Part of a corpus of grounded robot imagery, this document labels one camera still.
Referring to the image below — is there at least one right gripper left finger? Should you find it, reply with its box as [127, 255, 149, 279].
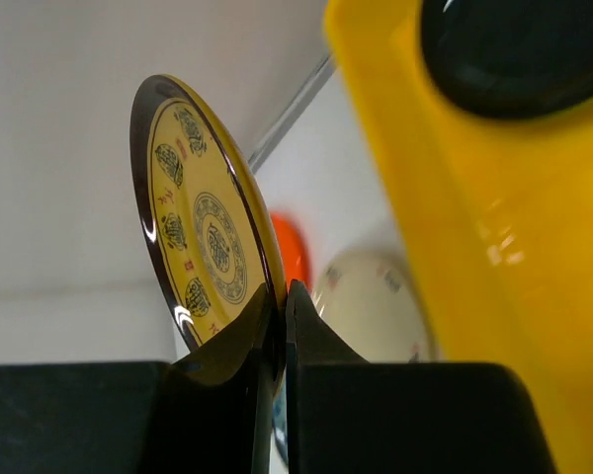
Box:
[0, 286, 277, 473]

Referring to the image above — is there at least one blue floral plate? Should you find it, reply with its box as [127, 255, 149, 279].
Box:
[272, 385, 289, 467]

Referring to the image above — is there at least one yellow plastic bin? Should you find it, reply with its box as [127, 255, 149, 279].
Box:
[324, 1, 593, 473]

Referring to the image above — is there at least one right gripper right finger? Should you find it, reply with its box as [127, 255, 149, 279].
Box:
[286, 281, 556, 473]

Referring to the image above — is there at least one yellow patterned plate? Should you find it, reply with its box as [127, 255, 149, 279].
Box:
[128, 73, 289, 386]

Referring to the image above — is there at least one black plate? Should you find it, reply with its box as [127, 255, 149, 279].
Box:
[420, 0, 593, 119]

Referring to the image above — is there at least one right orange plate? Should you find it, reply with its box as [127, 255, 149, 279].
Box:
[271, 212, 311, 289]

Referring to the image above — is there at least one cream patterned plate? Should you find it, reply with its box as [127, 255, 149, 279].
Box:
[311, 249, 437, 362]

